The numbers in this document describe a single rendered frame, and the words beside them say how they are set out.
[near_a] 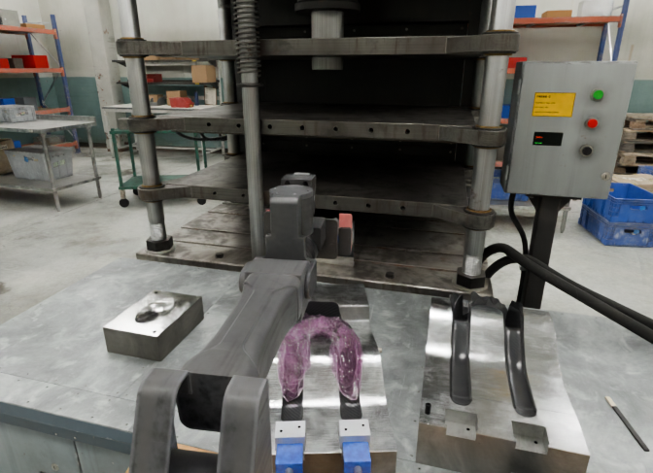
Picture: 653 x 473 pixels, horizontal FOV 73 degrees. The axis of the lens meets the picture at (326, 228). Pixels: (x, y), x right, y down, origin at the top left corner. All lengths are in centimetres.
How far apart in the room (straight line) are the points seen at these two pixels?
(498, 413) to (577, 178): 89
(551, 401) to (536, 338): 16
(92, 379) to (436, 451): 75
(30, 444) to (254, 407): 107
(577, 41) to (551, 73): 606
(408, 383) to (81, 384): 72
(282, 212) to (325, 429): 44
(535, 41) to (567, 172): 596
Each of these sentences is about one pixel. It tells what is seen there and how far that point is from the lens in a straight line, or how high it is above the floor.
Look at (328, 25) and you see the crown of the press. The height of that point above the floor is 159.
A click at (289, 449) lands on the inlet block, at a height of 87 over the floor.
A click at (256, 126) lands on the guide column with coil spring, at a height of 127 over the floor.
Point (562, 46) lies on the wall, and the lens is 751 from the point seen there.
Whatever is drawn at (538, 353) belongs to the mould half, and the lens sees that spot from 104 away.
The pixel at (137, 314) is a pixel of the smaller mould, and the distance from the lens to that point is 123.
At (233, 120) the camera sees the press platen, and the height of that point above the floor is 128.
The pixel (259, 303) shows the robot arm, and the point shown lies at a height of 123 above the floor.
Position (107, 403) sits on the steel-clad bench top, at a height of 80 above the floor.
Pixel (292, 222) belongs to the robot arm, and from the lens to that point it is 55.
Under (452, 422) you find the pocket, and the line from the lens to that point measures 88.
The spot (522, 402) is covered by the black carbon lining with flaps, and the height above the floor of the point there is 88.
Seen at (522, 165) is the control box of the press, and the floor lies 117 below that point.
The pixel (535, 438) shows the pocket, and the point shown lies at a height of 86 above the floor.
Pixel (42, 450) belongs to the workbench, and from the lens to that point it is 135.
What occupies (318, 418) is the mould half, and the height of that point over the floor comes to 86.
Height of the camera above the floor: 145
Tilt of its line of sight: 20 degrees down
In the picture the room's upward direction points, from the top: straight up
